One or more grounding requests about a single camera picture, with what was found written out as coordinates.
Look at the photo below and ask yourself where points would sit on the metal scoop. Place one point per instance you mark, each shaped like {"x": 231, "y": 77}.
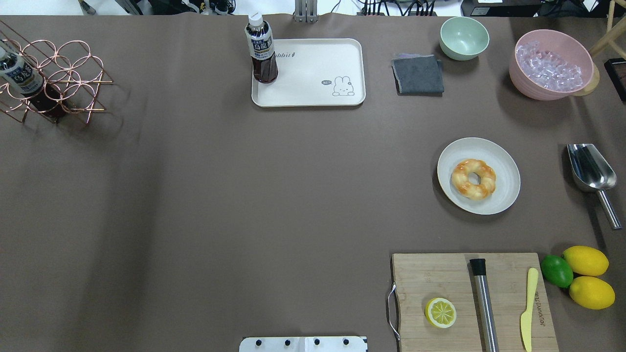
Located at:
{"x": 593, "y": 174}

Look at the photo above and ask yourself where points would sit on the pink bowl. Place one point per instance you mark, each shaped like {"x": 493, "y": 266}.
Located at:
{"x": 567, "y": 47}

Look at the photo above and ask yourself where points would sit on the ice cubes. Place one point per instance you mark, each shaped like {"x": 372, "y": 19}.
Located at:
{"x": 547, "y": 68}

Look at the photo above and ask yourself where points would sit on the aluminium post bracket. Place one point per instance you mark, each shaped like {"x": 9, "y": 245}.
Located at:
{"x": 305, "y": 11}

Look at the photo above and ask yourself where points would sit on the tea bottle on tray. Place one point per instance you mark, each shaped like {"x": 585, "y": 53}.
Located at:
{"x": 259, "y": 38}

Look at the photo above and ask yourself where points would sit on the upper yellow lemon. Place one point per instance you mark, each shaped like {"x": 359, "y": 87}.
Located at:
{"x": 586, "y": 261}

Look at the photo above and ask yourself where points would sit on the lemon half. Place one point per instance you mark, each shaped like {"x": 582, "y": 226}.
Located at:
{"x": 441, "y": 313}

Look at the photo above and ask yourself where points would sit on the wooden coaster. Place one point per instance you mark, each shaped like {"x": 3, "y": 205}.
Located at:
{"x": 592, "y": 85}

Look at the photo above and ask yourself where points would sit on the lower yellow lemon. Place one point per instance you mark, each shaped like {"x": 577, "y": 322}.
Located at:
{"x": 592, "y": 293}

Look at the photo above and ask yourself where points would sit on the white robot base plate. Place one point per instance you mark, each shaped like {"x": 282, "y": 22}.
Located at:
{"x": 305, "y": 344}

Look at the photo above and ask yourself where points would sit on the white plate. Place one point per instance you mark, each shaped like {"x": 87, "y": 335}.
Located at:
{"x": 507, "y": 181}

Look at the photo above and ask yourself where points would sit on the green lime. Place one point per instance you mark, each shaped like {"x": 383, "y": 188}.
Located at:
{"x": 557, "y": 271}

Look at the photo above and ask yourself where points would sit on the grey folded cloth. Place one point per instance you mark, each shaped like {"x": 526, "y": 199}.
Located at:
{"x": 418, "y": 74}

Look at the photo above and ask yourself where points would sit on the tea bottle in rack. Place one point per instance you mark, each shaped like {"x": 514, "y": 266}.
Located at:
{"x": 30, "y": 83}

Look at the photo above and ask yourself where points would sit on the green bowl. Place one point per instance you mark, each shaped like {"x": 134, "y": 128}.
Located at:
{"x": 463, "y": 38}

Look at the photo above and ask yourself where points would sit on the yellow plastic knife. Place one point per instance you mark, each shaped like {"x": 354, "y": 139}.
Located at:
{"x": 525, "y": 320}

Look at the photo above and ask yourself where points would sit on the white rabbit tray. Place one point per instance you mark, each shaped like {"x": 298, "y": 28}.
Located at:
{"x": 314, "y": 73}

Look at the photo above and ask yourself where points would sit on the wooden cutting board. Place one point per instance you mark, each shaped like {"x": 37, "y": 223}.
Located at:
{"x": 423, "y": 276}

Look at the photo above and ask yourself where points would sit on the steel muddler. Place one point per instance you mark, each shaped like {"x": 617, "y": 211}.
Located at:
{"x": 479, "y": 273}

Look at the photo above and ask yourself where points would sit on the copper wire bottle rack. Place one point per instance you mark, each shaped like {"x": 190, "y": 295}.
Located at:
{"x": 70, "y": 68}

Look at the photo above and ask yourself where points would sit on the wooden chair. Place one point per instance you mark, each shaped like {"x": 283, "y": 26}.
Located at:
{"x": 613, "y": 31}

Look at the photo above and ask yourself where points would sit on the glazed donut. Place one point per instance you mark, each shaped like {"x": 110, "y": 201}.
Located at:
{"x": 474, "y": 179}

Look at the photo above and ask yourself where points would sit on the dark framed box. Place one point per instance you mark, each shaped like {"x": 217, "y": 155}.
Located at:
{"x": 616, "y": 69}

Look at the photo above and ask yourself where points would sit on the yellow lemon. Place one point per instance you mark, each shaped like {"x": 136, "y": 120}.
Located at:
{"x": 592, "y": 293}
{"x": 586, "y": 261}

